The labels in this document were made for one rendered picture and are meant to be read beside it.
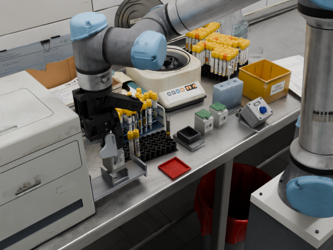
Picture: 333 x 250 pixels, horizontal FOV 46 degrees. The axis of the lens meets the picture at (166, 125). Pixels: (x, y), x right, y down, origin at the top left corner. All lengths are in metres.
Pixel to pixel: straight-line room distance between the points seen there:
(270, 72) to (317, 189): 0.82
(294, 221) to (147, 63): 0.51
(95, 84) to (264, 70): 0.86
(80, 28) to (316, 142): 0.49
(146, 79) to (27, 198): 0.65
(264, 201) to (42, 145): 0.55
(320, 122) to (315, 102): 0.04
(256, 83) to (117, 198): 0.65
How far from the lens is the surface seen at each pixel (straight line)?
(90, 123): 0.88
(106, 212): 1.03
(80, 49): 0.82
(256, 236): 1.14
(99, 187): 1.04
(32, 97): 0.93
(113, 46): 0.78
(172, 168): 1.13
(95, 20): 0.80
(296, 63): 1.74
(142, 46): 0.76
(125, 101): 0.92
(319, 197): 0.81
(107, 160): 1.00
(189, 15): 0.84
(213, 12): 0.83
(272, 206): 1.02
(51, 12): 1.47
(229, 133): 1.28
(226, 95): 1.34
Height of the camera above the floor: 1.62
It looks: 35 degrees down
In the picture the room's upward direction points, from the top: 1 degrees counter-clockwise
